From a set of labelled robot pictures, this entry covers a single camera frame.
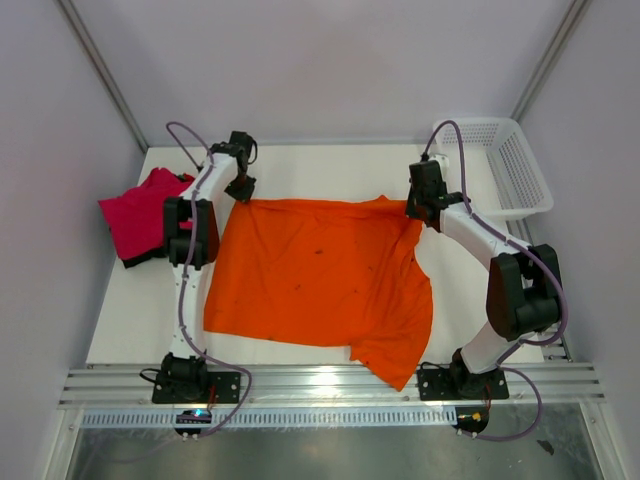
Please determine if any left controller board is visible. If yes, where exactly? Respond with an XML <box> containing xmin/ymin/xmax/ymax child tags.
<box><xmin>173</xmin><ymin>408</ymin><xmax>212</xmax><ymax>436</ymax></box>

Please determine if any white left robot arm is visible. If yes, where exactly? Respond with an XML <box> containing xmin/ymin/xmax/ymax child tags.
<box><xmin>156</xmin><ymin>131</ymin><xmax>258</xmax><ymax>403</ymax></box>

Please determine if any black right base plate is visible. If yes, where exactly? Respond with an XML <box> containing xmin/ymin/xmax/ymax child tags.
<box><xmin>416</xmin><ymin>365</ymin><xmax>510</xmax><ymax>401</ymax></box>

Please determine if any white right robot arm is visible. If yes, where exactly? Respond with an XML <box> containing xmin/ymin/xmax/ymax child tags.
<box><xmin>405</xmin><ymin>160</ymin><xmax>568</xmax><ymax>400</ymax></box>

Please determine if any orange t shirt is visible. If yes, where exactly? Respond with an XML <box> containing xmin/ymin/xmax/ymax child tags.
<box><xmin>203</xmin><ymin>196</ymin><xmax>434</xmax><ymax>390</ymax></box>

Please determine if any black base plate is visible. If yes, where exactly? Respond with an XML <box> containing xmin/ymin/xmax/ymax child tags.
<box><xmin>416</xmin><ymin>365</ymin><xmax>510</xmax><ymax>401</ymax></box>
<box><xmin>151</xmin><ymin>371</ymin><xmax>241</xmax><ymax>404</ymax></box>

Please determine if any right controller board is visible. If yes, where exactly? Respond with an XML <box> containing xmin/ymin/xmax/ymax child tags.
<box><xmin>454</xmin><ymin>409</ymin><xmax>490</xmax><ymax>436</ymax></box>

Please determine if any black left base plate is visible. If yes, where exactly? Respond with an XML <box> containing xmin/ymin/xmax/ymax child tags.
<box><xmin>151</xmin><ymin>371</ymin><xmax>241</xmax><ymax>404</ymax></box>

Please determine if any pink folded t shirt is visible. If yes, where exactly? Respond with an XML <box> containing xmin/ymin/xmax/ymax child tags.
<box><xmin>98</xmin><ymin>167</ymin><xmax>195</xmax><ymax>268</ymax></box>

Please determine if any controller board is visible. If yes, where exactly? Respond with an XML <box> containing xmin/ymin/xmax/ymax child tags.
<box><xmin>173</xmin><ymin>408</ymin><xmax>212</xmax><ymax>436</ymax></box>
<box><xmin>454</xmin><ymin>409</ymin><xmax>490</xmax><ymax>436</ymax></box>

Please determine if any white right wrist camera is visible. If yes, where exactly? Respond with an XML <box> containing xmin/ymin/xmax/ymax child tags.
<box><xmin>429</xmin><ymin>154</ymin><xmax>450</xmax><ymax>178</ymax></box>

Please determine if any slotted grey cable duct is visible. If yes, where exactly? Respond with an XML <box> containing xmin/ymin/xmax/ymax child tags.
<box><xmin>80</xmin><ymin>405</ymin><xmax>456</xmax><ymax>429</ymax></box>

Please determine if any white plastic basket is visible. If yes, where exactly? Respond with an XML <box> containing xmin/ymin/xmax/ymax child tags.
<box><xmin>432</xmin><ymin>117</ymin><xmax>554</xmax><ymax>221</ymax></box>

